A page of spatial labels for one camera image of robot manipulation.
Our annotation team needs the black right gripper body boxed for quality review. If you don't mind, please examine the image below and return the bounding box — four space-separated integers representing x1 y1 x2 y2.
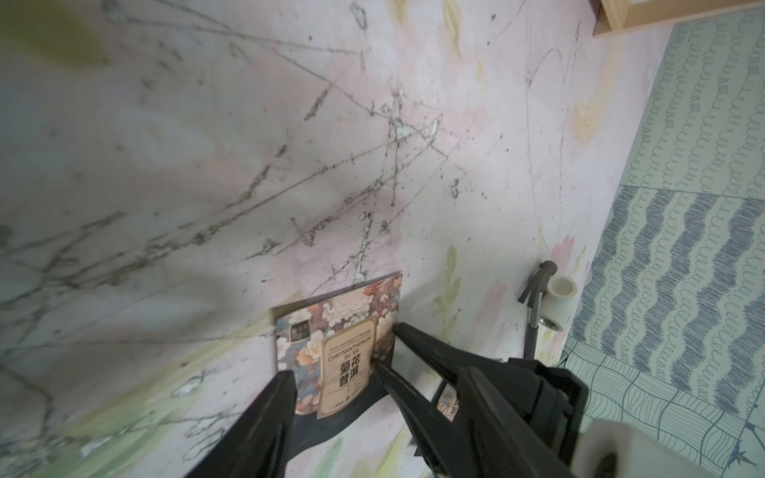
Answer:
505 358 589 465

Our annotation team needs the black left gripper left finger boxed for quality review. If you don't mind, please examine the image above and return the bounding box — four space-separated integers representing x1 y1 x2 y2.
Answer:
186 370 297 478

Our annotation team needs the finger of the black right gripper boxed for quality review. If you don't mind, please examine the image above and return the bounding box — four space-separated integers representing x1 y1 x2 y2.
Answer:
372 360 475 477
392 323 520 412

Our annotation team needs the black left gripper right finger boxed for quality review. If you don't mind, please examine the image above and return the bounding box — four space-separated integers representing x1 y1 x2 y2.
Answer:
455 368 572 478

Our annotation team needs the black tea bag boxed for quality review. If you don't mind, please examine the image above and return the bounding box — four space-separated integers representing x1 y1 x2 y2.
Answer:
433 382 459 421
270 272 402 457

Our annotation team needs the light wooden two-tier shelf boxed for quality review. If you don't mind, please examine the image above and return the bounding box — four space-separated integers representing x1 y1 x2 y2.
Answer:
593 0 764 38

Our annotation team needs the black handled claw hammer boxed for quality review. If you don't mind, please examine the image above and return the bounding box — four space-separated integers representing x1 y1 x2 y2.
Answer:
518 260 558 360

